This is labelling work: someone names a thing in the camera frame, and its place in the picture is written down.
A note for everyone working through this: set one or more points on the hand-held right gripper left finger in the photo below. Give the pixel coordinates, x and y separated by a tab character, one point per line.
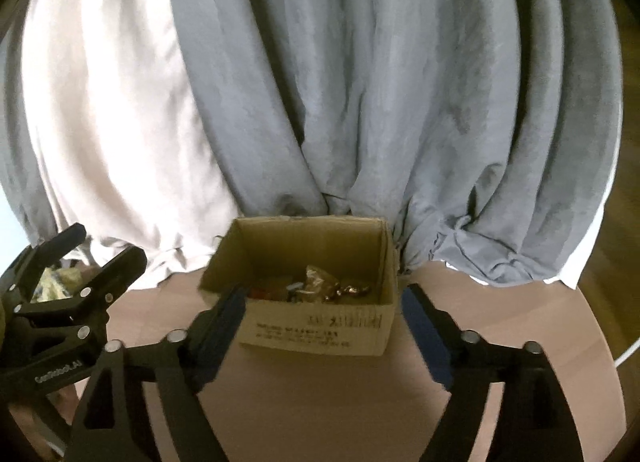
225	323

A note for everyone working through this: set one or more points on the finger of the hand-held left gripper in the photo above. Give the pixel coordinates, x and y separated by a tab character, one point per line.
55	242
120	267

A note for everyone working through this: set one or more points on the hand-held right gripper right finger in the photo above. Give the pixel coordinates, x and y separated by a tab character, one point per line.
425	333

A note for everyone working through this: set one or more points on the cardboard box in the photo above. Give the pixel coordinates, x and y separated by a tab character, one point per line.
320	334

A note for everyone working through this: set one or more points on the pile of candies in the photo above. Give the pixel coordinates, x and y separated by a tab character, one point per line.
320	286

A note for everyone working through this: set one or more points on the yellow patterned packet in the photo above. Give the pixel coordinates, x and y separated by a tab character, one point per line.
55	285

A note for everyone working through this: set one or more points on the white curtain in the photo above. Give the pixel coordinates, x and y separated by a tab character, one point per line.
110	117

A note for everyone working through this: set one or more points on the grey curtain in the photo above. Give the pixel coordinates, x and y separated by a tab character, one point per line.
375	92

